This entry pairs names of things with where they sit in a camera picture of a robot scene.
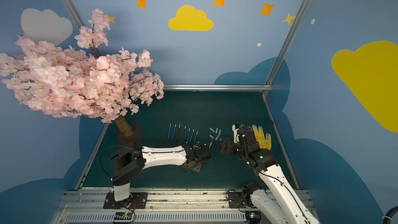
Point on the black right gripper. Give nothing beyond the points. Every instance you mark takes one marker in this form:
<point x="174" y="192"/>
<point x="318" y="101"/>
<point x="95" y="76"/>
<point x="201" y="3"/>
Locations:
<point x="228" y="146"/>

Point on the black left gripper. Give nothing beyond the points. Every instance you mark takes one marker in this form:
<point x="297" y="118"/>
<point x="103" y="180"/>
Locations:
<point x="204" y="152"/>

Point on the green carving knife capped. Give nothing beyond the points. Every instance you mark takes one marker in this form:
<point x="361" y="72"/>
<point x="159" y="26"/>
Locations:
<point x="195" y="139"/>
<point x="185" y="133"/>

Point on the short blue carving knife capped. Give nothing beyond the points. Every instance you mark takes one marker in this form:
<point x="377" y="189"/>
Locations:
<point x="191" y="137"/>

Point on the red carving knife capped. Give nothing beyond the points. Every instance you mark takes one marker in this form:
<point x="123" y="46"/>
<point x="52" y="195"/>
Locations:
<point x="178" y="133"/>

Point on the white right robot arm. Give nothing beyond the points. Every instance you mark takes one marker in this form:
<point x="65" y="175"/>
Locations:
<point x="287" y="207"/>

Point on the yellow work glove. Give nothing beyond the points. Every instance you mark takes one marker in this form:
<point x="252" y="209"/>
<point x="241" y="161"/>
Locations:
<point x="264" y="139"/>

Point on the right round green circuit board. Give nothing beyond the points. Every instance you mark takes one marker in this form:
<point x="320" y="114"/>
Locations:
<point x="253" y="217"/>

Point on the left green circuit board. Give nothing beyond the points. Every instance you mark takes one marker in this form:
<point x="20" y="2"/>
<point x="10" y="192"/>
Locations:
<point x="123" y="217"/>

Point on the pink artificial blossom tree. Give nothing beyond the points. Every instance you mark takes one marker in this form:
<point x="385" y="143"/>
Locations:
<point x="70" y="83"/>

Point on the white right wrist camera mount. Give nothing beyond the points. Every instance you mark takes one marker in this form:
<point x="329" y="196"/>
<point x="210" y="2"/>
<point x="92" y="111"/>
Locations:
<point x="235" y="129"/>

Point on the horizontal aluminium frame rail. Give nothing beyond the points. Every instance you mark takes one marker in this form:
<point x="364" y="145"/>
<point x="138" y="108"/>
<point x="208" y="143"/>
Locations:
<point x="218" y="88"/>

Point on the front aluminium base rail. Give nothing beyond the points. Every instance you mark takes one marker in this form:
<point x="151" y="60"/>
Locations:
<point x="157" y="206"/>

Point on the right slanted aluminium frame post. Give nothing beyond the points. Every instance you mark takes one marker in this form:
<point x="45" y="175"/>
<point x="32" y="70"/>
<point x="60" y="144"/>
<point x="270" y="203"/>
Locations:
<point x="293" y="29"/>

